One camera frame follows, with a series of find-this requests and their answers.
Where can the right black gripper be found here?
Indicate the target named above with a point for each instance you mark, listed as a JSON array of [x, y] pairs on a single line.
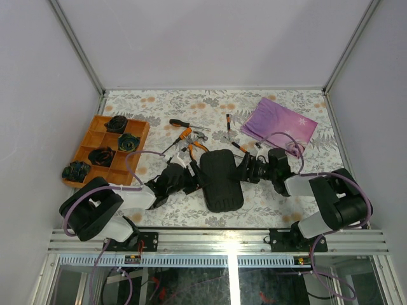
[[248, 162]]

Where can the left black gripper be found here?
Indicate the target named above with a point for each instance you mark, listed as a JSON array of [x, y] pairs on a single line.
[[196, 182]]

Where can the black plastic tool case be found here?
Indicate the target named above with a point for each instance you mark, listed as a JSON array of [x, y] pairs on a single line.
[[222, 193]]

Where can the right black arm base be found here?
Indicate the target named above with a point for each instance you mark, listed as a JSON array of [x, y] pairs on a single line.
[[288, 241]]

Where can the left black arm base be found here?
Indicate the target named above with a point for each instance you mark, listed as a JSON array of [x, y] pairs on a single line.
[[142, 241]]

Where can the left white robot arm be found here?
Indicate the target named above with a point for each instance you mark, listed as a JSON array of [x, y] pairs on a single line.
[[91, 212]]

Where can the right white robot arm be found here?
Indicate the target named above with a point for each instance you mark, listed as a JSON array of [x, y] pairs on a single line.
[[341, 202]]

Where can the orange black utility tool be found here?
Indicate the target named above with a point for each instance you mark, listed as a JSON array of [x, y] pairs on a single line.
[[240, 148]]

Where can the small claw hammer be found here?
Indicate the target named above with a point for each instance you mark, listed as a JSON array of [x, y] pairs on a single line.
[[193, 134]]

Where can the small precision screwdriver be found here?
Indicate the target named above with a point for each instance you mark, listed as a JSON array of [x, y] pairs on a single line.
[[228, 124]]

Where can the purple printed pouch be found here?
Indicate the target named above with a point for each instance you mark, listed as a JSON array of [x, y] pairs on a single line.
[[292, 131]]

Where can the dark rolled band middle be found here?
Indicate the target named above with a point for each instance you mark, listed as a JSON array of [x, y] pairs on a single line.
[[128, 142]]

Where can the dark rolled band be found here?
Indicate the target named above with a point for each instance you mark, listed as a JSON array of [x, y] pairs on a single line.
[[102, 156], [128, 142], [116, 124]]

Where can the orange compartment tray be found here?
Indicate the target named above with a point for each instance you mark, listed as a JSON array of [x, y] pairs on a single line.
[[124, 164]]

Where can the dark rolled band lower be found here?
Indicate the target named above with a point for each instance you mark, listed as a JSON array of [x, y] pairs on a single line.
[[102, 156]]

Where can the dark rolled band top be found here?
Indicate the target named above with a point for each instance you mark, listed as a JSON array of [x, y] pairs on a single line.
[[116, 124]]

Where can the dark rolled band outside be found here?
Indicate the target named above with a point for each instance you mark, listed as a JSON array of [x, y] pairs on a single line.
[[76, 171]]

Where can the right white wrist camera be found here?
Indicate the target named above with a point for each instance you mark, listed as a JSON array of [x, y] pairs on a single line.
[[262, 150]]

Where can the orange handled pliers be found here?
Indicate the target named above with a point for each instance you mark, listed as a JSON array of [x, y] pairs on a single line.
[[195, 148]]

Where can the orange handled screwdriver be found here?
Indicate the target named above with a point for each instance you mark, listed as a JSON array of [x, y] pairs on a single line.
[[182, 136]]

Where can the black handled screwdriver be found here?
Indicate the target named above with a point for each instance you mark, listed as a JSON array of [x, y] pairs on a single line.
[[179, 123]]

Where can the aluminium front rail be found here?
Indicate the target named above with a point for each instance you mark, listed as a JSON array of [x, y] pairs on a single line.
[[214, 248]]

